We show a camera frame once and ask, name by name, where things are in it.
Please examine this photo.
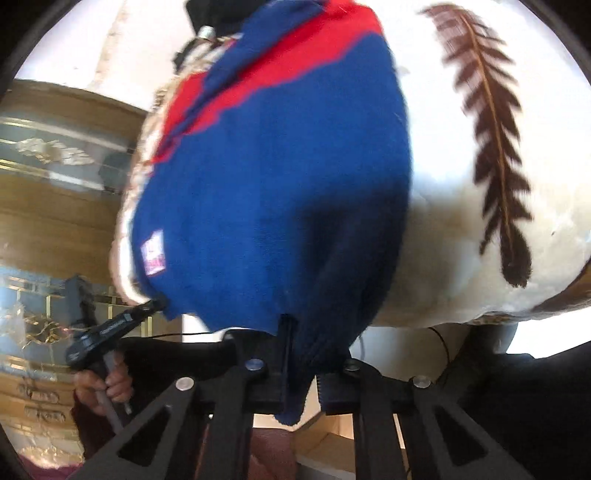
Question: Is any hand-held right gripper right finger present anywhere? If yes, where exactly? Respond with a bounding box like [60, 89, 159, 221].
[318, 361, 536, 480]

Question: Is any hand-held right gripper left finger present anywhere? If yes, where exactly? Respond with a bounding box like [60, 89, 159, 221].
[88, 330, 297, 480]

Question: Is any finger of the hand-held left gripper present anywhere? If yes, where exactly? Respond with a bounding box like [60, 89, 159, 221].
[124, 298, 170, 326]

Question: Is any blue and red knit sweater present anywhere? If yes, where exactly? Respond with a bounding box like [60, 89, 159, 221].
[131, 0, 414, 428]

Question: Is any person's left forearm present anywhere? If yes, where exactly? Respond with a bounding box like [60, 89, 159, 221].
[70, 392, 122, 467]

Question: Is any person's left hand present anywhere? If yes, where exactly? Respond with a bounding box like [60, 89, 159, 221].
[74, 353, 136, 417]

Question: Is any wooden wardrobe with glass doors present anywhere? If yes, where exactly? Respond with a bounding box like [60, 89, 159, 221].
[0, 78, 185, 476]

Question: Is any person's dark clothing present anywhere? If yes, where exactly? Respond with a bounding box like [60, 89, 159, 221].
[74, 318, 591, 480]

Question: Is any leaf printed cream blanket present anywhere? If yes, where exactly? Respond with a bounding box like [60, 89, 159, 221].
[108, 0, 591, 329]

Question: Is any black cloth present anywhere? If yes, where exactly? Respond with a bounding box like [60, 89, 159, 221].
[184, 0, 245, 43]

